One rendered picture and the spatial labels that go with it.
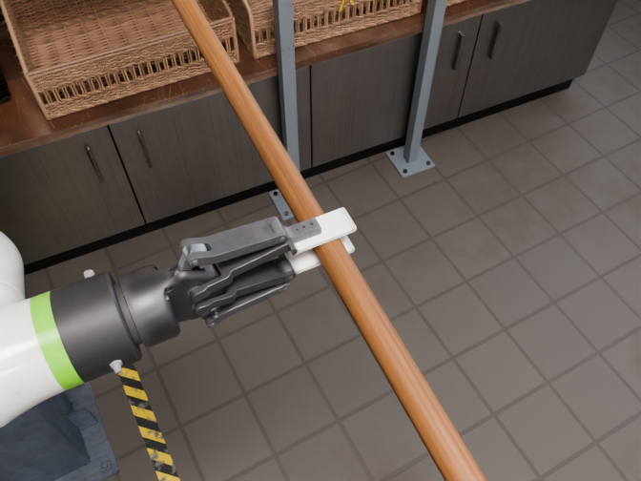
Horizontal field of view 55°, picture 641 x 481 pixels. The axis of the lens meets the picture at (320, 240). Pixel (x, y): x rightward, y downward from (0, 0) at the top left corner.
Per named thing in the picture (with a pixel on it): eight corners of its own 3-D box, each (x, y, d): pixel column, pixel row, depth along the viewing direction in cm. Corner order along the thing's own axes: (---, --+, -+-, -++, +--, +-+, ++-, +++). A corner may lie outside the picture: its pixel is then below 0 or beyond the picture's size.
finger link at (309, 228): (270, 240, 61) (267, 222, 59) (315, 223, 62) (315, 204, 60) (276, 251, 60) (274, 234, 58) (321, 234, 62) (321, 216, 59)
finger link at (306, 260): (295, 271, 63) (295, 275, 64) (355, 248, 65) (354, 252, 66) (283, 249, 65) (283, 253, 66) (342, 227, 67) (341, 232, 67)
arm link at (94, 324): (96, 405, 58) (65, 365, 51) (71, 307, 64) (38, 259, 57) (158, 379, 60) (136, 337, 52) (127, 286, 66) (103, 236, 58)
